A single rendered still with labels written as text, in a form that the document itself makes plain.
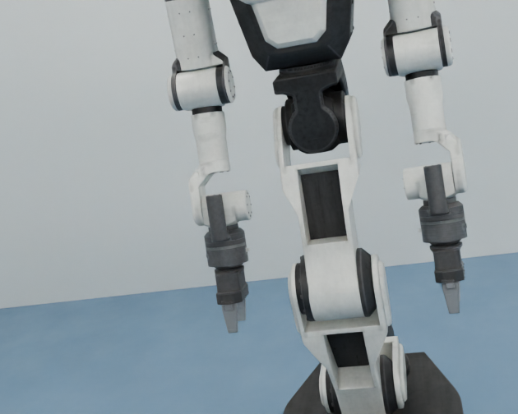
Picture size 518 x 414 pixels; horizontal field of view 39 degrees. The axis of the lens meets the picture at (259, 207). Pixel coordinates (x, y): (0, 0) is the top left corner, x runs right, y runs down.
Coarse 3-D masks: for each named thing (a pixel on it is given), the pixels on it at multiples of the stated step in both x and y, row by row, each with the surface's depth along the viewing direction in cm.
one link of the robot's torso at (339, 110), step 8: (328, 88) 158; (328, 96) 151; (336, 96) 151; (344, 96) 152; (288, 104) 153; (328, 104) 149; (336, 104) 149; (344, 104) 150; (288, 112) 152; (336, 112) 149; (344, 112) 149; (288, 120) 151; (344, 120) 149; (288, 128) 151; (344, 128) 150; (288, 136) 154; (344, 136) 151; (288, 144) 156; (336, 144) 152; (304, 152) 154; (320, 152) 153
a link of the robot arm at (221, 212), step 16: (224, 192) 157; (240, 192) 155; (208, 208) 152; (224, 208) 154; (240, 208) 154; (208, 224) 155; (224, 224) 152; (208, 240) 155; (224, 240) 154; (240, 240) 155
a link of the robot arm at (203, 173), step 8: (224, 160) 155; (200, 168) 155; (208, 168) 154; (216, 168) 154; (224, 168) 155; (192, 176) 155; (200, 176) 155; (208, 176) 160; (192, 184) 155; (200, 184) 155; (192, 192) 155; (200, 192) 156; (192, 200) 155; (200, 200) 155; (192, 208) 156; (200, 208) 155; (200, 216) 155; (200, 224) 157
